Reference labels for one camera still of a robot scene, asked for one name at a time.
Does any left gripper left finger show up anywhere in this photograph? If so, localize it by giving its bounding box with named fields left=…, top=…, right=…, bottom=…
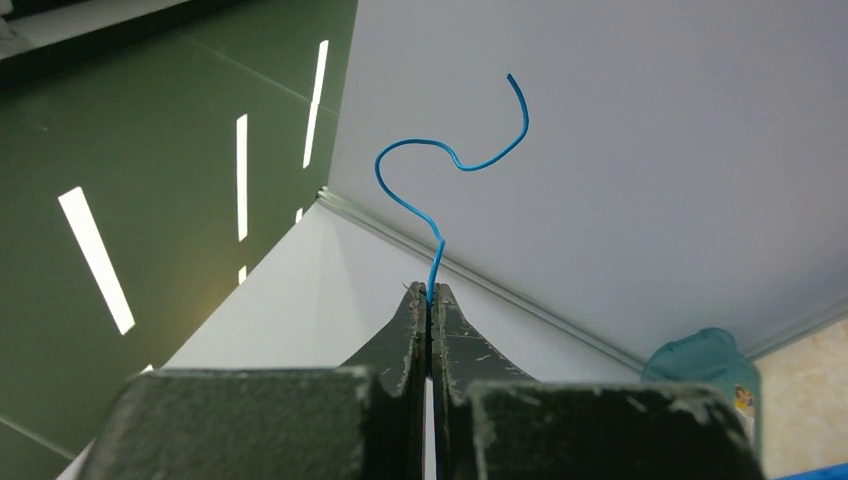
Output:
left=342, top=282, right=428, bottom=479

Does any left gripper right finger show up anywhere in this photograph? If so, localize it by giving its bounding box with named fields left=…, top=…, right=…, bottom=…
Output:
left=430, top=284, right=534, bottom=479

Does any blue cable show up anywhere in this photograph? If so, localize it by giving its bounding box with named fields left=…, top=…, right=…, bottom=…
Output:
left=374, top=72, right=531, bottom=309

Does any teal transparent plastic tub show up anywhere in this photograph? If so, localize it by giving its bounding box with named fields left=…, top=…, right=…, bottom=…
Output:
left=641, top=327, right=763, bottom=457

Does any blue three-compartment bin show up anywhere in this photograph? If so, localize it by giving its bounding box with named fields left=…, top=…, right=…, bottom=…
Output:
left=781, top=463, right=848, bottom=480

